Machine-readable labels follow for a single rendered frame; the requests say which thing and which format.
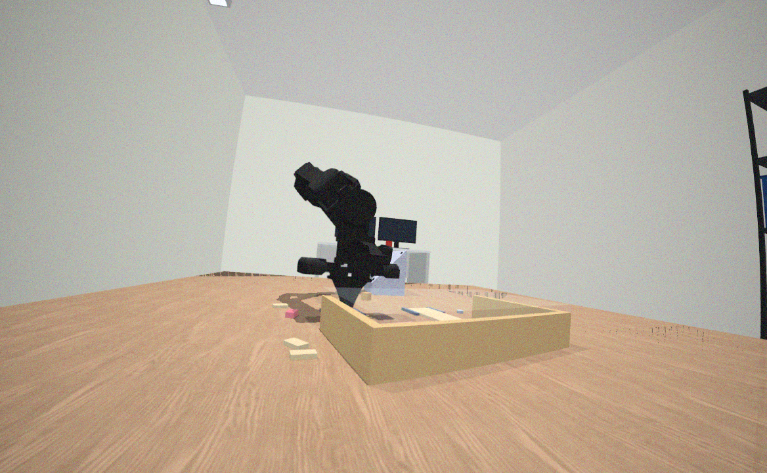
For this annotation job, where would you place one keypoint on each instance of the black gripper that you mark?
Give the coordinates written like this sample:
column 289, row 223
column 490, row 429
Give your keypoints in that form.
column 339, row 275

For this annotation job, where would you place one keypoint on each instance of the tan wooden open-top box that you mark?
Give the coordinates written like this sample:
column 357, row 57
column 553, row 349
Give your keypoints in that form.
column 389, row 335

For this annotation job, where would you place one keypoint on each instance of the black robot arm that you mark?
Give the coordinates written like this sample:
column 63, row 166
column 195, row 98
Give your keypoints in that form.
column 347, row 206

